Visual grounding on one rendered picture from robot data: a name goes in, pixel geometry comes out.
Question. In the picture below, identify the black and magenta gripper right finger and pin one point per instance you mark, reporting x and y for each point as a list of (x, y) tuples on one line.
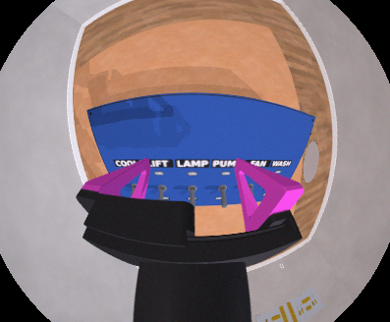
[(281, 193)]

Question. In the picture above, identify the blue switch panel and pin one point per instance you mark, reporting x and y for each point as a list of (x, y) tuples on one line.
[(192, 141)]

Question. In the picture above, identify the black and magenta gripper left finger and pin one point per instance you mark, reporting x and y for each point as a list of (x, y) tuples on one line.
[(112, 183)]

